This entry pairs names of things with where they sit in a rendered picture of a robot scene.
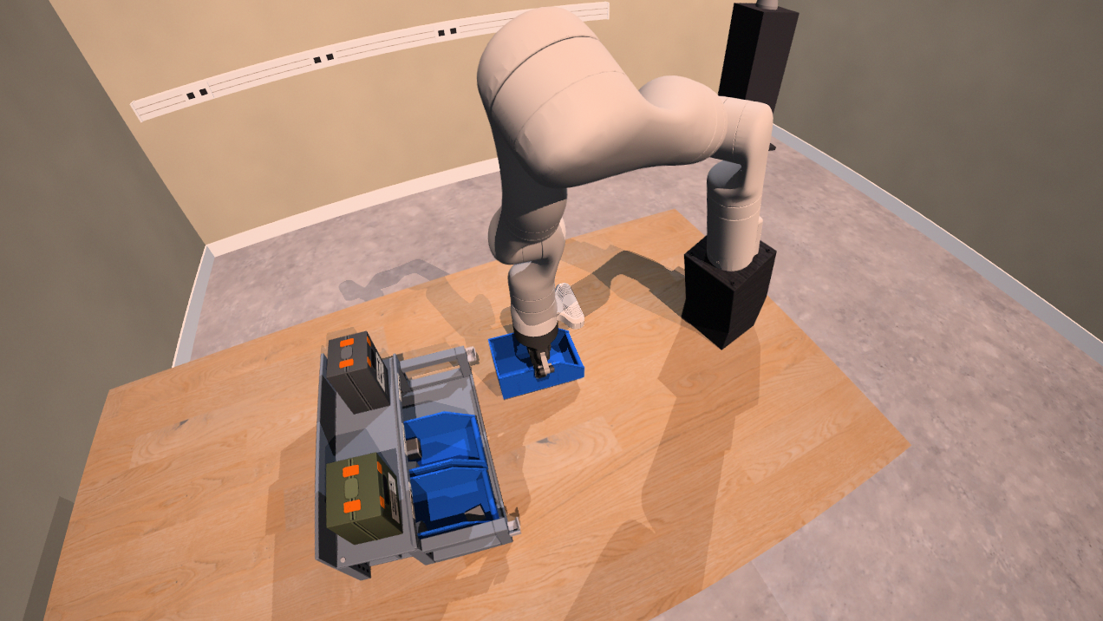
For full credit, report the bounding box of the blue bin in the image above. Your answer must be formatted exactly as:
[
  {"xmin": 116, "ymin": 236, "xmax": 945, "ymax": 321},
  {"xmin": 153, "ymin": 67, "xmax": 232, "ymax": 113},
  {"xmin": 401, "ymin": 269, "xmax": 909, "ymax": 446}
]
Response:
[
  {"xmin": 488, "ymin": 328, "xmax": 583, "ymax": 399},
  {"xmin": 410, "ymin": 467, "xmax": 499, "ymax": 539},
  {"xmin": 404, "ymin": 411, "xmax": 486, "ymax": 477}
]

